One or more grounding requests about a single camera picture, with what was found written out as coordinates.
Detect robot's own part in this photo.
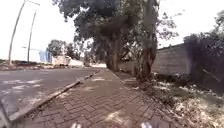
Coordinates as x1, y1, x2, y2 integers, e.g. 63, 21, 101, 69
140, 122, 153, 128
70, 122, 82, 128

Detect tree with leaning trunk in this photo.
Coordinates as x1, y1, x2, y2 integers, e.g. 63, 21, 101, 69
131, 0, 181, 83

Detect grey asphalt road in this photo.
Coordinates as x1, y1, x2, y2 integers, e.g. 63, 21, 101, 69
0, 67, 101, 118

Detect concrete kerb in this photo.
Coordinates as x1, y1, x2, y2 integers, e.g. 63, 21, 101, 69
8, 69, 103, 123

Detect dirt verge with dry leaves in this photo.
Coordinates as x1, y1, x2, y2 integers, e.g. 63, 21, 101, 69
113, 70, 224, 128

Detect large dark tree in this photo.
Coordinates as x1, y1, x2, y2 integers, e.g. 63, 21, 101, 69
53, 0, 141, 73

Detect red brick path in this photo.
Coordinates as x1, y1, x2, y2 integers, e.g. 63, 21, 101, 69
14, 68, 181, 128

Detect grey block wall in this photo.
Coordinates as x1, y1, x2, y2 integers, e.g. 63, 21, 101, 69
118, 42, 193, 77

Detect planted verge strip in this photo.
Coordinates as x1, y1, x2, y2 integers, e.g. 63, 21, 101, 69
0, 59, 54, 72

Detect dark bush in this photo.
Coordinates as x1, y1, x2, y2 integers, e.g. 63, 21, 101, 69
183, 29, 224, 94

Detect group of trees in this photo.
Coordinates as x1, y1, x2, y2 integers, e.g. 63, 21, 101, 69
46, 39, 94, 64

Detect street lamp pole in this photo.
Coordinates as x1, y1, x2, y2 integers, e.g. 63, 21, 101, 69
7, 0, 42, 65
26, 9, 38, 64

